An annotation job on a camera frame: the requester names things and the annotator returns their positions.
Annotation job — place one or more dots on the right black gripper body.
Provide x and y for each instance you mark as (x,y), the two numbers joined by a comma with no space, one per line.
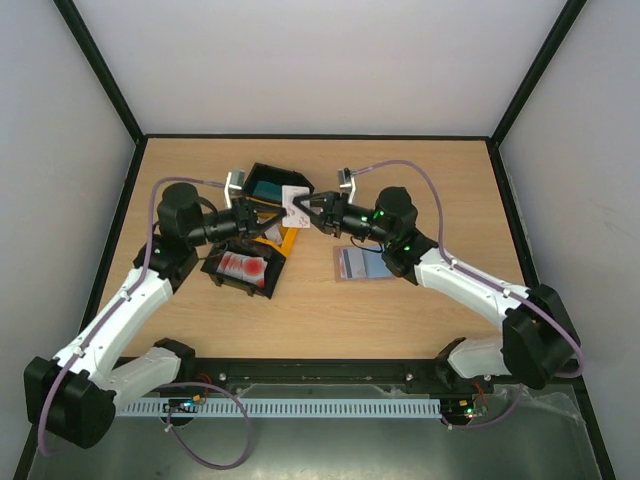
(331,213)

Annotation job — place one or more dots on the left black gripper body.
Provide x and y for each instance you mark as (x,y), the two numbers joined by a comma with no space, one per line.
(230,229)

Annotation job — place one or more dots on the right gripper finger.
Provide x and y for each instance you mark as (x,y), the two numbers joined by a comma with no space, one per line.
(318,214)
(315,200)

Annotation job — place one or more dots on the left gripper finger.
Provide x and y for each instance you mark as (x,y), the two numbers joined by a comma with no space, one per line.
(266,208)
(271,229)

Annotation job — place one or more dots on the white floral card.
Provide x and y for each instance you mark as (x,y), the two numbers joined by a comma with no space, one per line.
(294,218)

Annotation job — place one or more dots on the yellow plastic bin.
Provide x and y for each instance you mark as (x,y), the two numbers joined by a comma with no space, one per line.
(270,251)

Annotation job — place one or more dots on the black bin with red cards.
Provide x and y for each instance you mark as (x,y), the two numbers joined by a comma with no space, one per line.
(272,274)

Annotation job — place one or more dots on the grey striped card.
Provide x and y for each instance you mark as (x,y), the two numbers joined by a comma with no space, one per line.
(351,264)

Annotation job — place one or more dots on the black bin with teal cards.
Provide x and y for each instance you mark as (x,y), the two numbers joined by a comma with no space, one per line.
(282,176)

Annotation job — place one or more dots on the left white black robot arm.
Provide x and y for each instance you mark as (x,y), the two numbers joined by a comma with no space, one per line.
(77,394)

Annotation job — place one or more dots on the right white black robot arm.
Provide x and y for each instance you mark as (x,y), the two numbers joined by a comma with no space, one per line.
(536,341)

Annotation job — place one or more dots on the teal card stack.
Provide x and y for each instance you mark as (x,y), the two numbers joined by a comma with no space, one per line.
(268,191)

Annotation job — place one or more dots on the white red circle cards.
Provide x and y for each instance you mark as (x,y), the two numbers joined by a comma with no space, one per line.
(243,267)

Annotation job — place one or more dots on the black aluminium frame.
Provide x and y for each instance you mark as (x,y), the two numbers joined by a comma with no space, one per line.
(91,52)

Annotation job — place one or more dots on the light blue slotted cable duct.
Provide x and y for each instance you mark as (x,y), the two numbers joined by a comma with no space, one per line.
(286,408)

